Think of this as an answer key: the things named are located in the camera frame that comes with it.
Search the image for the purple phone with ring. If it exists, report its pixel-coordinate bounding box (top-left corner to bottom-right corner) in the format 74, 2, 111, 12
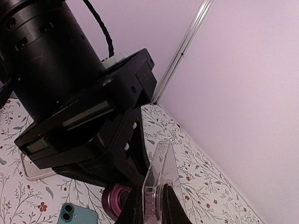
101, 183, 131, 221

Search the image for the aluminium frame post back left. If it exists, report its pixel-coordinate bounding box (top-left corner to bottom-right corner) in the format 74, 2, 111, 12
151, 0, 214, 104

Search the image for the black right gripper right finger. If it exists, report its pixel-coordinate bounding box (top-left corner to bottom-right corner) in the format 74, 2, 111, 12
162, 184, 191, 224

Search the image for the floral patterned table mat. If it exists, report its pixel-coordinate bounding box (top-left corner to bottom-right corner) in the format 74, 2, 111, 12
0, 98, 261, 224

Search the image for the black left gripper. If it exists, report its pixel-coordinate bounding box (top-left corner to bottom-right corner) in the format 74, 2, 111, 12
0, 0, 157, 187

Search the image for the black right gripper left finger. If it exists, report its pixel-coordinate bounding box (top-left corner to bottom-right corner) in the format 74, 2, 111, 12
115, 188, 143, 224

